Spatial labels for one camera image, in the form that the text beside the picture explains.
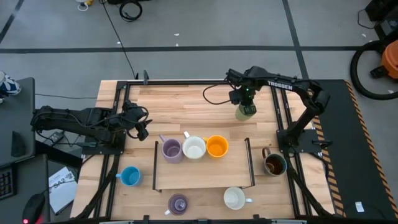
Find green mug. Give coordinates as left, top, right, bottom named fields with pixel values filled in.
left=234, top=103, right=251, bottom=122

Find white mug brown rim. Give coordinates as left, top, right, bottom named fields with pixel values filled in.
left=223, top=186, right=253, bottom=210

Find white mug sage outside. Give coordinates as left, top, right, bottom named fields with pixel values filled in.
left=182, top=131, right=208, bottom=161

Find orange shop vacuum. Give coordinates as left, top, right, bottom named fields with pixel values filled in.
left=369, top=39, right=398, bottom=80

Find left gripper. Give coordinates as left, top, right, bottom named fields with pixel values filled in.
left=121, top=99, right=154, bottom=142

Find black computer mouse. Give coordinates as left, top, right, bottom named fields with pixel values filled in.
left=22, top=192, right=46, bottom=224

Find black metal table frame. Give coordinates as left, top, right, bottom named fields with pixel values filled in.
left=73, top=79, right=338, bottom=224

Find light purple mug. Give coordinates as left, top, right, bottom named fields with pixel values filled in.
left=159, top=134, right=184, bottom=164

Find dark purple mug white handle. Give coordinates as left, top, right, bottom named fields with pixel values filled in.
left=164, top=193, right=190, bottom=217

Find coiled black cable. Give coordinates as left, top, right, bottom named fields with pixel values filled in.
left=119, top=0, right=144, bottom=22

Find backlit keyboard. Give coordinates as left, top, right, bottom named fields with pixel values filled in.
left=0, top=164, right=16, bottom=200

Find dark grey desk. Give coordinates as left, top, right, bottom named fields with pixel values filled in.
left=0, top=77, right=36, bottom=167
left=0, top=154, right=50, bottom=224

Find blue mug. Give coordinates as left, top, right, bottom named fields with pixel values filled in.
left=115, top=166, right=144, bottom=187

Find wooden tray black handles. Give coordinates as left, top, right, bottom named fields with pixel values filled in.
left=152, top=138, right=256, bottom=193

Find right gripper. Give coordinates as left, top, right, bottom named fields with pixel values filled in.
left=229, top=87, right=258, bottom=116

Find blue white patterned shoe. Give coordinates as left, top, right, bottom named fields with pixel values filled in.
left=0, top=70, right=22, bottom=100

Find orange mug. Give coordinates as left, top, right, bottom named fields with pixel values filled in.
left=203, top=134, right=229, bottom=159

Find long black floor cable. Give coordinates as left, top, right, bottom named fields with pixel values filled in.
left=99, top=0, right=138, bottom=79

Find black mat hazard stripes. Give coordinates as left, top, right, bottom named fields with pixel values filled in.
left=303, top=79, right=398, bottom=222

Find white printed booklet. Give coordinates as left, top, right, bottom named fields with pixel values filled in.
left=48, top=166, right=78, bottom=216

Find black power adapter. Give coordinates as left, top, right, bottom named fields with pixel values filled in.
left=48, top=131, right=65, bottom=146

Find brown teal glazed mug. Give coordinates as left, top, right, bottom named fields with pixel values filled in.
left=261, top=147, right=288, bottom=177

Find black equipment case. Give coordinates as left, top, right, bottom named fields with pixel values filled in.
left=365, top=0, right=398, bottom=40

